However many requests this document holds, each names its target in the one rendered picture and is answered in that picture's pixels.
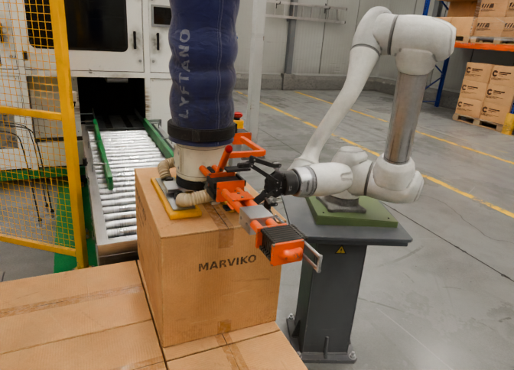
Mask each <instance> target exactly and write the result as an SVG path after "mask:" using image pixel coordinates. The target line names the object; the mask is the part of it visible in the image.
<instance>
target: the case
mask: <svg viewBox="0 0 514 370"><path fill-rule="evenodd" d="M134 170H135V206H136V225H137V243H138V256H139V259H140V262H141V266H142V271H143V274H144V277H145V283H146V286H147V289H148V294H149V297H150V301H151V305H152V309H153V312H154V315H155V320H156V323H157V327H158V332H159V335H160V338H161V344H162V347H163V348H166V347H170V346H175V345H179V344H182V343H186V342H191V341H194V340H198V339H204V338H207V337H211V336H216V335H219V334H223V333H228V332H232V331H235V330H238V329H245V328H248V327H251V326H257V325H260V324H263V323H269V322H272V321H276V316H277V309H278V295H279V288H280V280H281V266H282V265H276V266H271V265H270V261H269V260H268V259H267V258H266V256H265V255H264V254H263V253H262V251H261V250H260V249H259V248H256V247H255V237H256V234H255V235H249V234H248V233H247V231H246V230H245V229H244V228H243V227H242V226H241V225H240V224H239V214H238V213H237V212H234V213H229V212H228V211H225V209H224V208H223V205H222V204H221V203H220V204H216V205H211V204H210V202H208V203H201V204H198V207H199V208H200V210H201V212H202V216H198V217H192V218H186V219H174V220H171V219H170V217H169V216H168V214H167V212H166V210H165V208H164V206H163V204H162V202H161V201H160V199H159V197H158V195H157V193H156V191H155V189H154V187H153V186H152V184H151V178H152V177H160V175H159V173H158V167H142V168H135V169H134Z"/></svg>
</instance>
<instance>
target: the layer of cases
mask: <svg viewBox="0 0 514 370"><path fill-rule="evenodd" d="M0 370H308V369H307V367H306V366H305V364H304V363H303V362H302V360H301V359H300V357H299V356H298V354H297V353H296V351H295V350H294V349H293V347H292V346H291V344H290V342H289V341H288V340H287V338H286V337H285V335H284V334H283V332H282V331H280V328H279V327H278V325H277V324H276V322H275V321H272V322H269V323H263V324H260V325H257V326H251V327H248V328H245V329H238V330H235V331H232V332H228V333H223V334H219V335H216V336H211V337H207V338H204V339H198V340H194V341H191V342H186V343H182V344H179V345H175V346H170V347H166V348H163V347H162V344H161V338H160V335H159V332H158V327H157V323H156V320H155V315H154V312H153V309H152V305H151V301H150V297H149V294H148V289H147V286H146V283H145V277H144V274H143V271H142V266H141V262H140V259H139V260H137V263H136V260H134V261H125V262H120V263H115V264H110V265H102V266H97V267H92V268H84V269H79V270H74V271H65V272H60V273H55V274H46V275H41V276H37V277H28V278H23V279H18V280H13V281H4V282H0Z"/></svg>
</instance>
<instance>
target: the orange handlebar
mask: <svg viewBox="0 0 514 370"><path fill-rule="evenodd" d="M240 141H241V142H242V143H243V144H245V145H247V146H248V147H250V148H251V149H252V150H253V151H232V153H231V155H230V157H229V158H238V157H249V156H251V155H252V156H255V157H261V156H264V155H265V152H266V150H265V149H263V148H261V147H260V146H258V145H257V144H256V143H254V142H252V141H250V140H249V139H248V138H246V137H244V136H241V137H240ZM212 168H213V169H214V170H215V171H216V169H217V166H216V165H215V164H214V165H213V166H212ZM199 170H200V171H201V173H202V174H203V175H204V176H205V177H207V176H209V174H210V173H211V172H210V171H209V170H208V169H207V168H206V167H205V166H203V165H202V166H200V167H199ZM221 194H222V196H223V197H224V198H225V199H226V200H227V201H228V202H226V204H227V205H228V207H229V208H230V209H231V210H235V211H237V213H238V214H239V208H240V207H244V206H255V205H258V204H257V203H256V202H255V201H253V199H255V198H254V197H253V196H252V195H251V194H250V193H249V192H248V191H245V192H244V191H243V190H242V189H241V188H240V187H237V188H236V189H235V190H234V193H230V192H229V191H228V190H227V189H222V190H221ZM265 224H266V225H267V226H272V225H277V224H278V223H277V222H276V221H275V220H274V219H272V218H269V219H267V220H266V222H265ZM250 227H251V228H252V229H253V230H254V231H255V233H256V228H257V227H262V225H261V224H260V223H259V222H258V221H256V220H253V221H252V222H251V223H250ZM302 254H303V249H302V248H300V247H298V248H294V249H290V250H287V249H285V250H282V251H281V252H280V253H279V255H278V257H279V258H280V259H283V260H287V261H292V260H296V259H298V258H300V257H301V256H302Z"/></svg>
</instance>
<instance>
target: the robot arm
mask: <svg viewBox="0 0 514 370"><path fill-rule="evenodd" d="M456 33H457V29H456V28H455V27H454V26H453V25H452V24H451V23H449V22H447V21H445V20H443V19H440V18H435V17H431V16H424V15H394V14H392V13H391V12H390V10H388V9H387V8H385V7H382V6H377V7H374V8H371V9H370V10H368V12H367V13H366V14H365V15H364V16H363V18H362V20H361V21H360V23H359V25H358V27H357V29H356V32H355V34H354V36H353V41H352V46H351V50H350V61H349V67H348V73H347V77H346V82H345V83H344V85H343V88H342V90H341V91H340V94H339V95H338V97H337V98H336V100H335V101H334V103H333V105H332V106H331V107H330V109H329V111H328V112H327V114H326V115H325V116H324V118H323V120H322V121H321V123H320V124H319V126H318V127H317V129H316V131H315V132H314V133H313V135H312V137H311V139H310V141H309V142H308V143H307V146H306V148H305V149H304V152H303V154H302V155H301V156H300V157H298V158H295V159H294V162H293V163H292V165H291V166H290V167H289V168H288V170H285V171H279V168H280V167H281V164H280V163H278V162H277V161H273V162H271V161H267V160H264V159H261V158H259V157H255V156H252V155H251V156H249V161H247V162H243V163H238V164H237V166H230V167H224V170H225V171H226V172H227V173H231V172H240V171H250V170H251V168H252V169H253V170H255V171H257V172H258V173H260V174H261V175H263V176H264V177H266V178H265V185H264V190H263V191H262V192H261V193H260V194H259V195H258V196H257V197H255V199H253V201H255V202H256V203H257V204H258V205H263V206H264V202H263V203H262V201H264V200H265V197H267V198H269V197H270V196H272V198H271V199H269V202H270V203H271V207H272V206H277V205H278V203H277V202H276V200H277V197H278V196H287V195H292V196H296V197H310V196H316V199H317V200H319V201H320V202H321V203H322V204H323V205H324V206H325V207H326V208H327V211H328V212H330V213H337V212H339V213H366V209H365V208H363V207H362V206H361V205H360V204H359V196H368V197H371V198H373V199H376V200H381V201H385V202H389V203H413V202H414V201H416V200H418V198H419V196H420V194H421V190H422V187H423V185H424V180H423V176H422V175H421V174H420V172H418V171H416V170H415V162H414V161H413V160H412V158H411V157H410V153H411V150H412V144H413V140H414V136H415V130H416V126H417V123H418V117H419V112H420V111H421V104H422V100H423V96H424V93H425V87H426V82H427V79H428V74H429V73H430V72H431V71H432V70H433V69H434V67H435V65H436V63H437V62H438V61H443V60H446V59H447V58H448V57H449V56H450V55H451V54H452V53H453V52H454V45H455V39H456ZM382 55H392V56H395V65H396V67H397V69H398V76H397V80H396V85H395V94H394V99H393V103H392V111H391V116H390V121H389V129H388V134H387V139H386V143H385V151H384V153H383V154H381V155H380V156H378V158H377V160H376V162H372V161H371V160H369V159H367V158H368V155H367V153H366V152H365V151H364V150H363V149H361V148H358V147H354V146H344V147H341V148H340V149H339V150H338V152H337V153H336V154H335V155H334V156H333V159H332V161H331V162H329V163H319V161H318V160H319V156H320V152H321V150H322V148H323V146H324V144H325V143H326V141H327V140H328V138H329V137H330V136H331V135H332V133H333V132H334V130H335V129H336V128H337V126H338V125H339V124H340V122H341V121H342V120H343V118H344V117H345V115H346V114H347V113H348V111H349V110H350V109H351V107H352V106H353V104H354V102H355V101H356V100H357V98H358V97H359V95H360V93H361V91H362V90H363V87H364V86H365V84H366V81H367V80H368V77H369V75H370V73H371V72H372V69H373V67H374V66H375V65H376V62H377V60H378V59H379V56H382ZM255 162H256V163H259V164H263V165H265V166H268V167H272V168H273V169H274V170H275V171H273V172H272V173H271V174H268V173H266V172H265V171H264V170H262V169H260V168H259V167H257V166H255V165H254V163H255ZM266 193H267V194H266Z"/></svg>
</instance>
